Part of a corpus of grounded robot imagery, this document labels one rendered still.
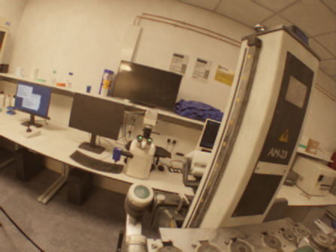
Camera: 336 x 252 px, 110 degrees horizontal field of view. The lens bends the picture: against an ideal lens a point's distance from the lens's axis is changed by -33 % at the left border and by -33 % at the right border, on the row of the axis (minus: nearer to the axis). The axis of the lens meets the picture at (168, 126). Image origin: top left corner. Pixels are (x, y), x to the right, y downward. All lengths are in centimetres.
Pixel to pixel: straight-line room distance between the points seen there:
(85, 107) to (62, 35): 135
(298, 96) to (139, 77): 169
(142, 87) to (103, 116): 56
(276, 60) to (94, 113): 153
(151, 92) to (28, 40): 220
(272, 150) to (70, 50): 249
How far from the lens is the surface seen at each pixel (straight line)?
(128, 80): 196
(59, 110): 246
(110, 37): 238
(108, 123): 165
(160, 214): 84
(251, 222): 57
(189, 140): 216
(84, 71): 242
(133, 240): 79
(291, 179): 271
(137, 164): 139
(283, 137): 47
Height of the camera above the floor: 147
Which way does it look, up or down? 11 degrees down
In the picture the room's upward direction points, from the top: 15 degrees clockwise
